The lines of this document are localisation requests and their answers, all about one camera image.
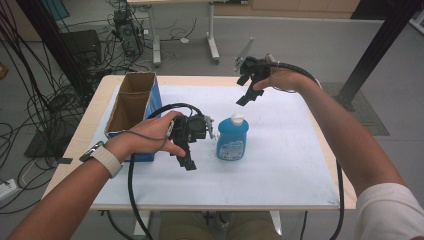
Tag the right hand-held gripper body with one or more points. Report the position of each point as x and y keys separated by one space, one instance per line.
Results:
x=255 y=68

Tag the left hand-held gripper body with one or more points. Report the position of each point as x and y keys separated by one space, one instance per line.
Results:
x=193 y=128

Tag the blue bottle with white cap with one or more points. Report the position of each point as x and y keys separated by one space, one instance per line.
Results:
x=231 y=140

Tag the blue cardboard box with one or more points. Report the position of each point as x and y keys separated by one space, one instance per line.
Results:
x=133 y=100

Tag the person's right hand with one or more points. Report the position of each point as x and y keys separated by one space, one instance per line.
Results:
x=286 y=80

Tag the person's left hand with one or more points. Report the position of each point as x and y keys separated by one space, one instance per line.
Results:
x=143 y=136

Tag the white table mat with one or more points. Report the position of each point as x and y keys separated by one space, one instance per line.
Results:
x=266 y=166

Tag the white table leg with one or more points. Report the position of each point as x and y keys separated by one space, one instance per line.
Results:
x=276 y=221
x=141 y=223

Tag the wristwatch with white band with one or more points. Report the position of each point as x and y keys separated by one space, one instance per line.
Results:
x=106 y=160

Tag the black computer tower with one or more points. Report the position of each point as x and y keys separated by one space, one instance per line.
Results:
x=128 y=36

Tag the black tape strip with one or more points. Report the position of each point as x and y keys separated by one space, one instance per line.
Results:
x=65 y=160

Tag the black box device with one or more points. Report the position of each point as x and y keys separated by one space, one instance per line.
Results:
x=81 y=45

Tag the teal panel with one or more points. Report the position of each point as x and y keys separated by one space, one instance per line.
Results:
x=55 y=8

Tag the white power strip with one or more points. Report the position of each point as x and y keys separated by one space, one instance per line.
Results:
x=7 y=190

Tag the white shirt sleeve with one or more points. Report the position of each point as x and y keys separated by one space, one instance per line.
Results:
x=390 y=216

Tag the black metal stand post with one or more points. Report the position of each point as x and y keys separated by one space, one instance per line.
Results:
x=376 y=46
x=50 y=36

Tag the black stand base plate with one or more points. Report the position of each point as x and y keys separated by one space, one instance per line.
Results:
x=43 y=143

